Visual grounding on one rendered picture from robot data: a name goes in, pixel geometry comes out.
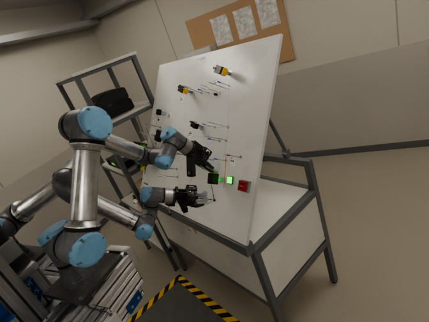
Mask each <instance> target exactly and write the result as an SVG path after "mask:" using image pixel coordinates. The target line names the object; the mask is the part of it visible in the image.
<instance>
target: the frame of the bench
mask: <svg viewBox="0 0 429 322"><path fill-rule="evenodd" d="M260 178H261V179H264V180H269V181H275V182H278V183H283V184H287V185H292V186H295V187H301V188H305V189H308V191H307V192H306V193H305V194H304V195H303V196H302V197H301V198H300V199H299V200H298V201H297V202H296V203H295V204H294V205H293V206H292V207H291V208H290V209H289V210H288V211H287V212H286V213H285V214H284V215H283V216H282V217H281V218H280V219H279V220H278V221H277V222H276V223H275V224H274V225H273V226H272V227H271V228H270V229H269V230H268V231H267V232H266V233H265V234H264V235H263V236H262V237H261V238H260V239H259V240H258V241H257V242H256V243H255V244H254V245H253V246H254V248H255V252H254V253H253V254H252V255H251V259H252V261H253V264H254V267H255V270H256V272H257V275H258V277H259V280H260V283H261V286H262V288H263V291H264V294H265V296H266V300H267V301H265V300H263V299H262V298H261V297H259V296H257V295H256V294H255V293H252V292H251V291H250V290H248V289H246V288H245V287H243V286H242V285H240V284H239V283H237V282H236V281H234V280H232V279H231V278H230V277H228V276H226V275H225V274H223V273H222V272H220V271H219V270H217V269H216V268H214V267H212V266H211V265H210V264H208V263H206V262H205V261H203V260H201V259H200V258H199V257H197V256H195V255H194V254H192V253H191V252H189V251H188V250H186V249H184V248H183V247H182V246H180V245H178V244H177V243H175V242H174V241H172V240H171V239H169V238H168V237H167V235H166V233H165V231H164V229H163V227H162V225H161V223H160V221H159V219H158V217H157V218H156V219H157V221H158V222H159V224H160V226H161V228H162V230H163V232H164V234H165V236H166V238H167V240H168V242H169V244H170V246H171V248H172V250H173V252H174V254H175V256H176V257H177V260H178V261H179V264H180V265H181V268H182V269H183V270H184V271H186V270H187V269H188V267H187V265H186V263H185V261H184V259H183V257H182V255H181V253H180V251H179V249H178V247H179V248H180V249H182V250H183V251H185V252H186V253H188V254H189V255H191V256H192V257H194V258H195V259H197V260H199V261H200V262H201V263H203V264H205V265H206V266H208V267H209V268H210V269H212V270H214V271H215V272H216V273H218V274H220V275H221V276H222V277H225V278H226V279H227V280H229V281H231V282H232V283H233V284H235V285H236V286H238V287H239V288H241V289H242V290H244V291H246V292H247V293H249V294H250V295H252V296H253V297H255V298H256V299H258V300H259V301H261V302H262V303H264V304H265V305H267V306H268V307H269V308H270V310H271V313H272V315H273V318H274V321H275V322H284V319H283V316H282V312H281V310H280V307H279V305H280V304H281V303H282V302H283V300H284V299H285V297H286V296H287V295H288V294H289V293H290V291H291V290H292V289H293V288H294V286H295V285H296V284H297V283H298V282H299V280H300V279H301V277H302V276H303V275H304V274H305V273H306V272H307V270H308V269H309V268H310V267H311V265H312V264H313V263H314V262H315V260H316V259H317V258H318V257H319V256H320V254H321V253H322V252H323V251H324V257H325V260H326V265H327V270H328V274H329V278H330V281H331V282H332V283H334V284H335V283H337V280H338V276H337V272H336V267H335V262H334V258H333V253H332V249H331V244H330V240H329V235H328V231H327V225H326V220H325V216H324V211H323V207H322V202H321V198H320V193H319V188H317V189H316V190H310V189H309V187H308V185H305V184H302V183H296V182H293V181H287V180H281V179H278V178H272V177H269V176H263V175H260ZM315 197H316V200H317V206H318V209H319V214H320V219H321V222H322V228H323V232H324V237H325V240H324V241H323V242H322V243H321V245H320V246H319V247H318V248H317V250H316V251H315V252H314V253H313V254H312V255H311V257H310V258H309V259H308V261H307V262H306V263H305V264H304V265H303V266H302V268H301V269H300V270H299V271H298V272H297V273H296V275H295V276H294V277H293V278H292V280H291V281H290V282H289V283H288V284H287V286H286V287H285V288H284V289H283V291H282V292H281V293H280V294H279V295H278V296H277V298H276V296H275V292H274V290H273V287H272V284H271V281H270V279H269V275H268V273H267V270H266V267H265V264H264V261H263V258H262V256H261V252H262V251H263V250H264V249H265V248H266V247H267V246H268V245H269V244H270V243H271V242H272V241H273V240H274V239H275V238H276V237H277V236H278V235H279V234H280V233H281V232H282V231H283V230H284V229H285V228H286V227H287V226H288V225H289V224H290V223H291V222H292V221H293V220H294V219H295V218H296V216H297V215H298V214H299V213H300V212H301V211H302V210H303V209H304V208H305V207H306V206H307V205H308V204H309V203H310V202H311V201H312V200H313V199H314V198H315Z"/></svg>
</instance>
